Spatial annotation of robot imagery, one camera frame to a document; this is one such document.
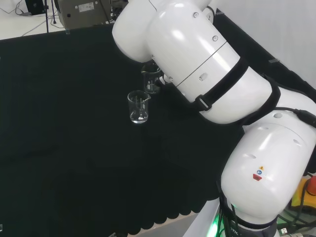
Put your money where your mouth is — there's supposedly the black bench cloth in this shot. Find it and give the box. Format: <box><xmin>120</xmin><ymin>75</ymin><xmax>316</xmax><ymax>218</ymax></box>
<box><xmin>0</xmin><ymin>7</ymin><xmax>316</xmax><ymax>237</ymax></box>

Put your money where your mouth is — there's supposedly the grey metal equipment case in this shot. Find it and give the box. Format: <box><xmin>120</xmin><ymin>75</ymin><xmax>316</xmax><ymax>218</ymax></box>
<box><xmin>53</xmin><ymin>0</ymin><xmax>113</xmax><ymax>29</ymax></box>

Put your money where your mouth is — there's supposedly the yellow stop button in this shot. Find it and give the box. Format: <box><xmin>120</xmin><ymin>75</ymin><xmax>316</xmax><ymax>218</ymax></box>
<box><xmin>290</xmin><ymin>172</ymin><xmax>316</xmax><ymax>212</ymax></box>

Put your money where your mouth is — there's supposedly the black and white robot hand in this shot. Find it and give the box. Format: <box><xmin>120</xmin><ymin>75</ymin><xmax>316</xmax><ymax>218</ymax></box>
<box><xmin>155</xmin><ymin>73</ymin><xmax>176</xmax><ymax>88</ymax></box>

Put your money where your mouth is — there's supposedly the dark tripod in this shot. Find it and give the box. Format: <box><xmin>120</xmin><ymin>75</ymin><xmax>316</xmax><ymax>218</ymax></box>
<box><xmin>43</xmin><ymin>0</ymin><xmax>58</xmax><ymax>33</ymax></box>

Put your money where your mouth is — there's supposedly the grey floor cable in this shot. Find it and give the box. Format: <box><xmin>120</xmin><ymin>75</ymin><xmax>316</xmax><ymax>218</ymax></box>
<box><xmin>0</xmin><ymin>0</ymin><xmax>32</xmax><ymax>17</ymax></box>

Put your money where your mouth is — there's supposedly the black box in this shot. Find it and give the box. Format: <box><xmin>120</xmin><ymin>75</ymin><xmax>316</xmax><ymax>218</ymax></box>
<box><xmin>25</xmin><ymin>0</ymin><xmax>46</xmax><ymax>14</ymax></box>

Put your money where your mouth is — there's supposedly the small clear glass beaker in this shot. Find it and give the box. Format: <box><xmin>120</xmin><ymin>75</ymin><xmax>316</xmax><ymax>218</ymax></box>
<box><xmin>141</xmin><ymin>62</ymin><xmax>163</xmax><ymax>95</ymax></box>

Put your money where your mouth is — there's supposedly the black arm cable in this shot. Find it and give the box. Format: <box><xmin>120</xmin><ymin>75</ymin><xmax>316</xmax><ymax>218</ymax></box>
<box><xmin>273</xmin><ymin>107</ymin><xmax>316</xmax><ymax>128</ymax></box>

